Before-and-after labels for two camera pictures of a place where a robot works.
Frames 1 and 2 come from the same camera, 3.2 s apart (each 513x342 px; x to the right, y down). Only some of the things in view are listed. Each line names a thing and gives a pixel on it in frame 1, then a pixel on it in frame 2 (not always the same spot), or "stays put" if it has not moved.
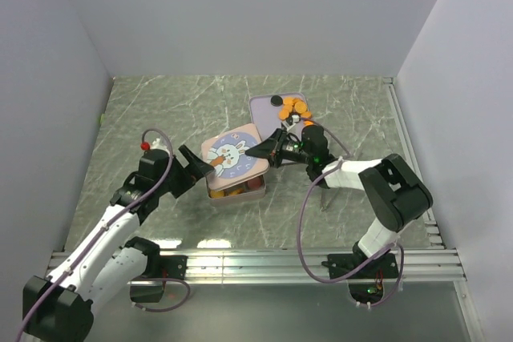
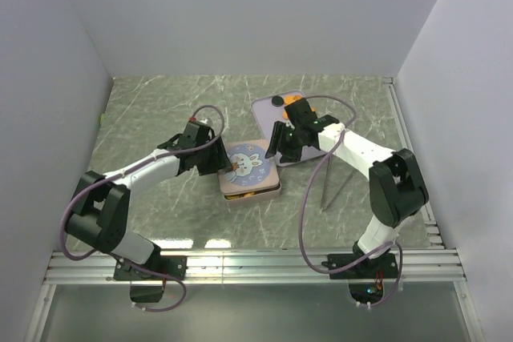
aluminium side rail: [432, 235] stays put
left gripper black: [188, 178] to [220, 159]
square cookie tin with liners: [250, 190] to [252, 196]
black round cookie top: [276, 100] stays put
